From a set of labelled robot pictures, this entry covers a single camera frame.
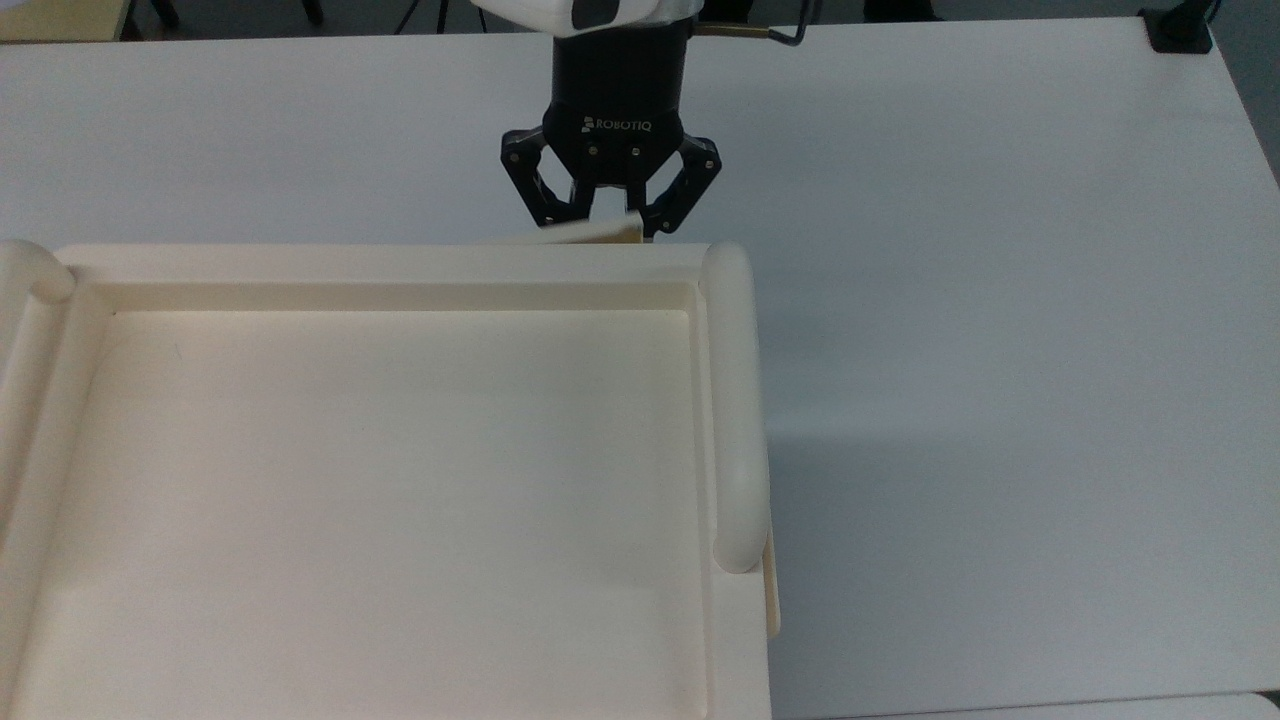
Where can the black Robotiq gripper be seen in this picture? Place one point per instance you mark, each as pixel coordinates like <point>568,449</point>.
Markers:
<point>618,100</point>

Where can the small beige piece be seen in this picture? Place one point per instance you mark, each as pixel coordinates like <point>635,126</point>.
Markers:
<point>585,233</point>

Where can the black tripod legs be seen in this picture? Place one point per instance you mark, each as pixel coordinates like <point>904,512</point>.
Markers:
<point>441,12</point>

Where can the black chair leg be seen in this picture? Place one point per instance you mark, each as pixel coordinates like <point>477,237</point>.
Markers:
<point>313,10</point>
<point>165,10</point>

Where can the cream plastic tray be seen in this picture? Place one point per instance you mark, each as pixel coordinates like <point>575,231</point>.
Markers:
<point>400,480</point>

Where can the yellow wooden table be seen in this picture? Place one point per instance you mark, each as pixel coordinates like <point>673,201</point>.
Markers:
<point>60,18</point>

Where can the black table clamp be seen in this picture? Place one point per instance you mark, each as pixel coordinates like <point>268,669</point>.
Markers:
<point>1180,30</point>

